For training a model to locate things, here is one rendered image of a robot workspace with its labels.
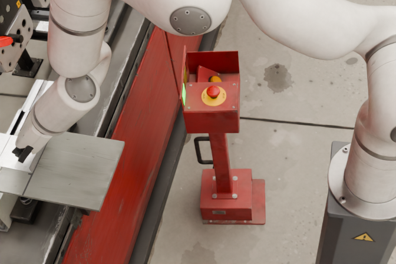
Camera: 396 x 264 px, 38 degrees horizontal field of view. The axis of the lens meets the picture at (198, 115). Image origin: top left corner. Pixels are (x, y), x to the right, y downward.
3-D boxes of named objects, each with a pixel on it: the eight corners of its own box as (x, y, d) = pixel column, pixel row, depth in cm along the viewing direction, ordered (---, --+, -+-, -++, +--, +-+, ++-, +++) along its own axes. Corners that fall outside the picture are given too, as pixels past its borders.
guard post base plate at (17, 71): (33, 78, 282) (32, 75, 280) (12, 75, 285) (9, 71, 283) (43, 59, 289) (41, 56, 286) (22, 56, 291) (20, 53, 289)
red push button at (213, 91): (220, 102, 167) (220, 95, 164) (207, 102, 167) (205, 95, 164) (221, 91, 169) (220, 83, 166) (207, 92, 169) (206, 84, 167)
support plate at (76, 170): (99, 212, 126) (98, 210, 126) (-7, 191, 132) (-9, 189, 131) (125, 143, 136) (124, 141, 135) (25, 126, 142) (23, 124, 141)
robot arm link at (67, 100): (50, 82, 118) (26, 115, 112) (75, 54, 108) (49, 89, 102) (83, 106, 120) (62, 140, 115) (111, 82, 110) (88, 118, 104)
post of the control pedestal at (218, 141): (231, 194, 223) (222, 114, 178) (217, 194, 223) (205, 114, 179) (231, 181, 226) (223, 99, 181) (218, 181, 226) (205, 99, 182)
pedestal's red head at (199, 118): (239, 133, 174) (236, 98, 159) (186, 134, 175) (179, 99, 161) (240, 81, 185) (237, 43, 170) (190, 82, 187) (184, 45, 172)
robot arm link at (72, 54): (88, -46, 96) (72, 62, 121) (38, 14, 87) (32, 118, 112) (137, -22, 96) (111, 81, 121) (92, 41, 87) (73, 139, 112)
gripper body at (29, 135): (44, 87, 119) (27, 106, 128) (24, 128, 113) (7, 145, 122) (76, 104, 122) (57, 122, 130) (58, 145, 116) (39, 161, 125)
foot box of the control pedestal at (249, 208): (265, 224, 227) (265, 211, 217) (202, 224, 230) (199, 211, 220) (264, 180, 238) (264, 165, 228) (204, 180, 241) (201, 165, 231)
